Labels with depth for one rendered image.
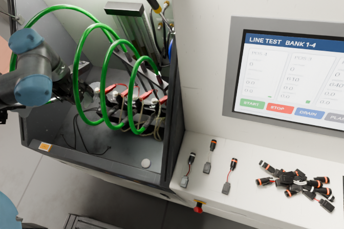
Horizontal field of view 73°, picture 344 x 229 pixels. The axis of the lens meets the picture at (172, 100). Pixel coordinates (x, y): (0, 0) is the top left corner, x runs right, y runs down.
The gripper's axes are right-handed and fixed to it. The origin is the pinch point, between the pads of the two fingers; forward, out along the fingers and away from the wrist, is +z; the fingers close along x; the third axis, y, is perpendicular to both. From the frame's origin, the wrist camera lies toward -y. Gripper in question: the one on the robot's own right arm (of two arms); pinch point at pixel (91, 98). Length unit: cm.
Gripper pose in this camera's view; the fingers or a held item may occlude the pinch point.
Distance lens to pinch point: 93.2
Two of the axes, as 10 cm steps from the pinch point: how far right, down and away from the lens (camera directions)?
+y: -2.8, 8.6, -4.2
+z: 1.7, 4.8, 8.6
